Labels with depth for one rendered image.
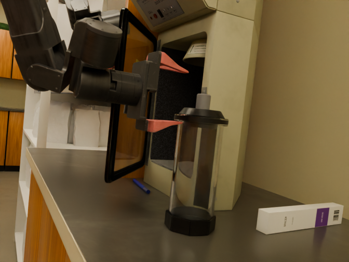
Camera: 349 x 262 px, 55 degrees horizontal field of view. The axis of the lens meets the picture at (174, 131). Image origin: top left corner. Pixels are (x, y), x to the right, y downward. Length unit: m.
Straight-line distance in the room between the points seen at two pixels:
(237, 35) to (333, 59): 0.37
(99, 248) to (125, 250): 0.04
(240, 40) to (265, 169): 0.56
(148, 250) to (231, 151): 0.36
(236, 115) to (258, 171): 0.48
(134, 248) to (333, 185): 0.66
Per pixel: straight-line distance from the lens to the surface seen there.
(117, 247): 0.58
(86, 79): 0.55
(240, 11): 0.86
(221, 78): 0.81
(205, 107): 0.66
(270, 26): 1.33
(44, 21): 0.56
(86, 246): 0.58
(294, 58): 1.21
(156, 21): 1.02
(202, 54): 0.89
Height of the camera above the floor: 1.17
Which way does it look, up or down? 3 degrees down
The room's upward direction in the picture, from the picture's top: 6 degrees clockwise
